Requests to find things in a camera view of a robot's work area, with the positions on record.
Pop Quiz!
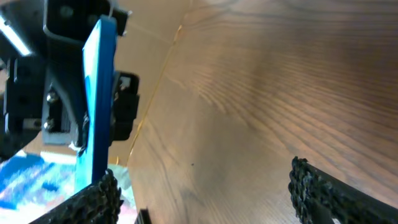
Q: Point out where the blue Galaxy smartphone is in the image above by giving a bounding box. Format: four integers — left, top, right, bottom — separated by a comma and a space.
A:
75, 16, 117, 192

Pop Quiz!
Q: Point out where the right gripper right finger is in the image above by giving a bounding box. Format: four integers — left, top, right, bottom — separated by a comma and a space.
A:
288, 157, 397, 224

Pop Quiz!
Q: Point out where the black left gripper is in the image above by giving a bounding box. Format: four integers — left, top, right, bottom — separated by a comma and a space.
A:
1, 0, 129, 161

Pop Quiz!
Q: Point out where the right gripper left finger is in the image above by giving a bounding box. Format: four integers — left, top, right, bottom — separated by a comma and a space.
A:
30, 169, 124, 224

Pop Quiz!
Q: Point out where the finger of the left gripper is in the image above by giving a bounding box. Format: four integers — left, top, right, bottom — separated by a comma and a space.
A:
109, 71, 140, 145

